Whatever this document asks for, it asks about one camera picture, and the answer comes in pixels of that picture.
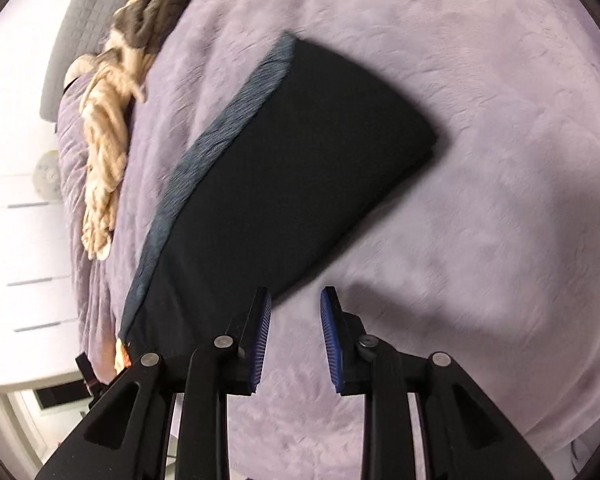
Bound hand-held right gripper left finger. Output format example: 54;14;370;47
37;287;273;480

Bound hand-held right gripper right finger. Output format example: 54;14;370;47
320;286;556;480

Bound black pants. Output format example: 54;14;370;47
122;31;440;366

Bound blue-grey patterned pants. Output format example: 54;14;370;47
119;31;298;341

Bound orange cloth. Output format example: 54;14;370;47
114;337;133;376

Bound white framed dark panel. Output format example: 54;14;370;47
34;382;95;415

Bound beige striped blanket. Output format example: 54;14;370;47
65;35;148;262

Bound white drawer cabinet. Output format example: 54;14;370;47
0;175;95;390

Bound round white clock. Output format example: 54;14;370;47
32;152;61;202

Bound purple plush blanket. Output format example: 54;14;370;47
55;0;600;480

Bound brown plush blanket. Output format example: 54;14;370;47
111;0;211;60

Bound grey quilted headboard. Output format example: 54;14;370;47
40;0;156;123

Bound black strap with red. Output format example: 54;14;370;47
75;352;107;403

